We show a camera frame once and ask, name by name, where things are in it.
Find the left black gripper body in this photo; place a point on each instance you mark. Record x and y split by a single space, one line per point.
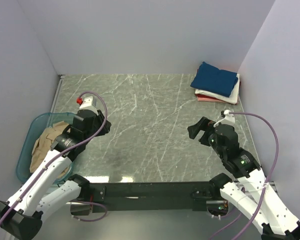
101 124

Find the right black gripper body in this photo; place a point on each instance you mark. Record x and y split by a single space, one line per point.
205 131

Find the beige t-shirt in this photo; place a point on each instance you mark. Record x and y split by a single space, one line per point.
43 143

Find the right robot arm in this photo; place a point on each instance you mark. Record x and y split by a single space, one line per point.
258 201

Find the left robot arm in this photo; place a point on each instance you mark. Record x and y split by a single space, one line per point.
24 213

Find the folded pink t-shirt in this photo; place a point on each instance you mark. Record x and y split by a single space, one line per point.
205 99

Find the folded red t-shirt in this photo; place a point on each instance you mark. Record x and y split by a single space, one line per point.
205 96

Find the folded white t-shirt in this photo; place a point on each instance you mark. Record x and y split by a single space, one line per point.
232 99

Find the teal plastic bin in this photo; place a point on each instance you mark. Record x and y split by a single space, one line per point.
37 127

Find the folded blue t-shirt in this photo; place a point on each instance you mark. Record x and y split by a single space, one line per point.
212 79

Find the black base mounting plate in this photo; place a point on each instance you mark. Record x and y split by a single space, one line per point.
148 196

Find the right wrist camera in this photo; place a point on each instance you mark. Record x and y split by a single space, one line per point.
227 118

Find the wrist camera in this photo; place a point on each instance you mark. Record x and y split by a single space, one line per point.
227 118
88 103

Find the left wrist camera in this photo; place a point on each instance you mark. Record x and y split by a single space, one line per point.
88 103

